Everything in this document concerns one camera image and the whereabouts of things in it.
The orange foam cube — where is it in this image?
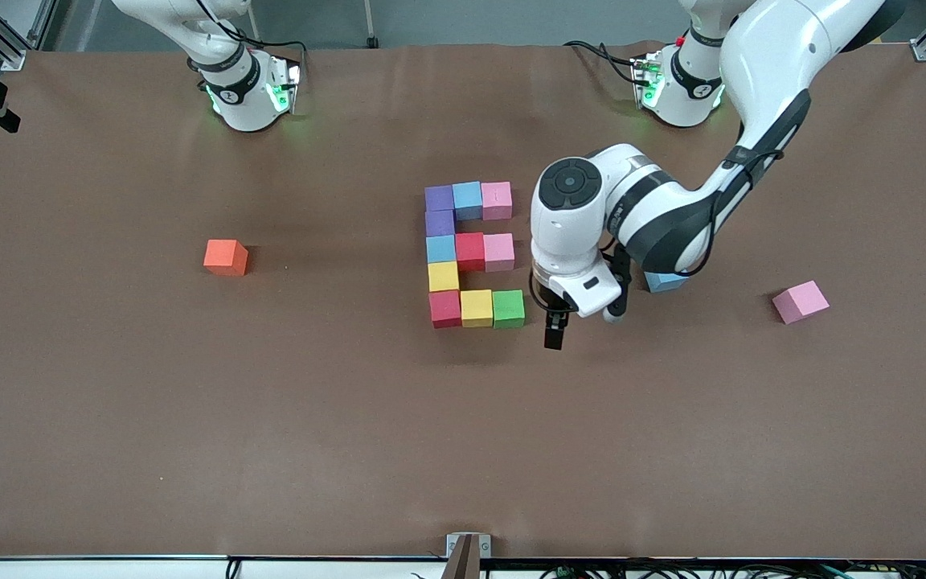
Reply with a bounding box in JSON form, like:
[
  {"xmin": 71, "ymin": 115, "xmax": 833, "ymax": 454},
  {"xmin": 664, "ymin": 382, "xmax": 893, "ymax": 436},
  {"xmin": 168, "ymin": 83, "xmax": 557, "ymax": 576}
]
[{"xmin": 203, "ymin": 240, "xmax": 250, "ymax": 277}]

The green foam cube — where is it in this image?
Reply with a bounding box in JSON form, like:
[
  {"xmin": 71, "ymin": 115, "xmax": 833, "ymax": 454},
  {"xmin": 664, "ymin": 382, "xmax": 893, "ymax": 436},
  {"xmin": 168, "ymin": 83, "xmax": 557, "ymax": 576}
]
[{"xmin": 493, "ymin": 289, "xmax": 526, "ymax": 330}]

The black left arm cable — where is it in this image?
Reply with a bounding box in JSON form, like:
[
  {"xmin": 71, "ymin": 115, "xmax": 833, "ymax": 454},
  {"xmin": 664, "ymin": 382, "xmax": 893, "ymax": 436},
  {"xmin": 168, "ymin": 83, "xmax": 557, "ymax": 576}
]
[{"xmin": 688, "ymin": 137, "xmax": 789, "ymax": 278}]

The black base power cable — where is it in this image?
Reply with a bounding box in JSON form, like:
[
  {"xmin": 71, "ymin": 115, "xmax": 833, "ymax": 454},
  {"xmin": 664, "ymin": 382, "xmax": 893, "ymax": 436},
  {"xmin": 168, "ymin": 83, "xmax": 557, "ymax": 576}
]
[{"xmin": 563, "ymin": 40, "xmax": 642, "ymax": 85}]

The crimson foam cube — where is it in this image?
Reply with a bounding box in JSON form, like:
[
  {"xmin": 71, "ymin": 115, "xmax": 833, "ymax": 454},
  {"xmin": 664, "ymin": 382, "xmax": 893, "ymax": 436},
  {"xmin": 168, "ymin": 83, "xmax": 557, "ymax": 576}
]
[{"xmin": 429, "ymin": 290, "xmax": 464, "ymax": 329}]

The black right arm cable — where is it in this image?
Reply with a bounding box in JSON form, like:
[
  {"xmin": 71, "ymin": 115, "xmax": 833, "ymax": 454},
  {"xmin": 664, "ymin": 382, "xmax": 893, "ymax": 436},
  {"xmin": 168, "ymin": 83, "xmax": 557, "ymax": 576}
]
[{"xmin": 194, "ymin": 0, "xmax": 307, "ymax": 61}]

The metal table edge bracket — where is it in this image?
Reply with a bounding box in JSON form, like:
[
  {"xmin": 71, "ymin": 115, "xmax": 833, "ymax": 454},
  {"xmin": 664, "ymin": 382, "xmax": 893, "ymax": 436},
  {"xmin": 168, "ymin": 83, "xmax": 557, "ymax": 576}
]
[{"xmin": 445, "ymin": 532, "xmax": 492, "ymax": 579}]

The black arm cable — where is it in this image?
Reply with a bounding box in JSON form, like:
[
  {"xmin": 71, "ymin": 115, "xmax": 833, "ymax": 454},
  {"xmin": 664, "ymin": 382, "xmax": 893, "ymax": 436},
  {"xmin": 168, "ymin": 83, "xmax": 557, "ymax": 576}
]
[
  {"xmin": 688, "ymin": 137, "xmax": 789, "ymax": 278},
  {"xmin": 194, "ymin": 0, "xmax": 307, "ymax": 61}
]

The brown table mat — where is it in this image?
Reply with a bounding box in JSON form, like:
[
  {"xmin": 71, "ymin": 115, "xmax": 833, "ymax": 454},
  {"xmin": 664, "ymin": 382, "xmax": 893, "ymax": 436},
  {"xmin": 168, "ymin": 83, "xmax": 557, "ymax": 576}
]
[{"xmin": 0, "ymin": 42, "xmax": 926, "ymax": 560}]

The pink foam cube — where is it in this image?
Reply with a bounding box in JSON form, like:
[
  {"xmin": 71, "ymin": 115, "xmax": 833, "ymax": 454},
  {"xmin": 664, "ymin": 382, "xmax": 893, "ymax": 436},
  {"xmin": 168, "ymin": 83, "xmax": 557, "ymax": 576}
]
[
  {"xmin": 481, "ymin": 181, "xmax": 514, "ymax": 221},
  {"xmin": 483, "ymin": 233, "xmax": 516, "ymax": 273},
  {"xmin": 772, "ymin": 281, "xmax": 830, "ymax": 326}
]

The red foam cube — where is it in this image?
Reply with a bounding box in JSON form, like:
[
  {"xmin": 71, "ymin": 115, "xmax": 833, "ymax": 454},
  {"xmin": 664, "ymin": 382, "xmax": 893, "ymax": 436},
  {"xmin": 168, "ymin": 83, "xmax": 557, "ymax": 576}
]
[{"xmin": 455, "ymin": 232, "xmax": 486, "ymax": 273}]

